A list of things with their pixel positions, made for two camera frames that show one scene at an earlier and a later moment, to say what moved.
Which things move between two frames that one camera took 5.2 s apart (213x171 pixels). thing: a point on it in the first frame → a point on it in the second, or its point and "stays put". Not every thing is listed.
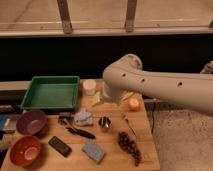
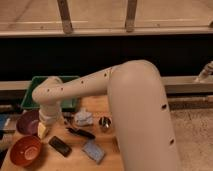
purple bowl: (31, 122) stays put
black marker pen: (81, 133) stays put
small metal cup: (104, 122) stays put
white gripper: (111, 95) → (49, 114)
